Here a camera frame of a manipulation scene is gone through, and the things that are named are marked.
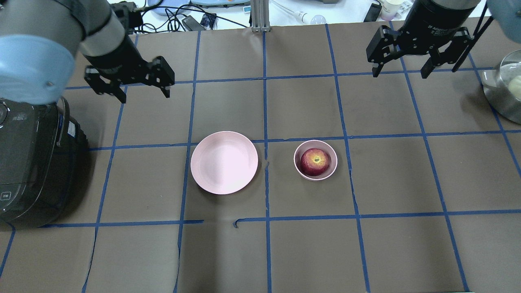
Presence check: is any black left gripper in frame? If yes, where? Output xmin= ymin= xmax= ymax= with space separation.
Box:
xmin=84 ymin=35 xmax=175 ymax=104

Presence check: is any pink bowl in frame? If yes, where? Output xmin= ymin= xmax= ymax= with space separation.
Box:
xmin=293 ymin=140 xmax=337 ymax=181

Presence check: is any pink plate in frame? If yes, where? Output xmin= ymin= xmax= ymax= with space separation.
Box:
xmin=190 ymin=131 xmax=259 ymax=195

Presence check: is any red apple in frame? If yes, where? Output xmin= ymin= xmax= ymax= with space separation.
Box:
xmin=300 ymin=148 xmax=331 ymax=176

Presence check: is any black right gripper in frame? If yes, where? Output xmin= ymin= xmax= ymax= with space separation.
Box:
xmin=366 ymin=0 xmax=473 ymax=79

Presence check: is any black power adapter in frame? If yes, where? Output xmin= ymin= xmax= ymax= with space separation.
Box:
xmin=181 ymin=15 xmax=206 ymax=31

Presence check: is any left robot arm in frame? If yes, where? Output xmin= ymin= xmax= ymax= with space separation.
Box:
xmin=0 ymin=0 xmax=175 ymax=105

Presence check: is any white cup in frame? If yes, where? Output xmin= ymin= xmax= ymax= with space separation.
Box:
xmin=380 ymin=0 xmax=405 ymax=22

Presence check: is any black rice cooker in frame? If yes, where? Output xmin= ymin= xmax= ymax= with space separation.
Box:
xmin=0 ymin=98 xmax=88 ymax=232

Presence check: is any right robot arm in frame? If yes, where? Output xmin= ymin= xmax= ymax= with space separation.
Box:
xmin=83 ymin=0 xmax=520 ymax=103

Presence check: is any steel pot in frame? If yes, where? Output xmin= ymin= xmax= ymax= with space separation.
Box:
xmin=480 ymin=50 xmax=521 ymax=124

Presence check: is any aluminium camera post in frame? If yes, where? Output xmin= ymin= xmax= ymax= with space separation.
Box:
xmin=250 ymin=0 xmax=271 ymax=32

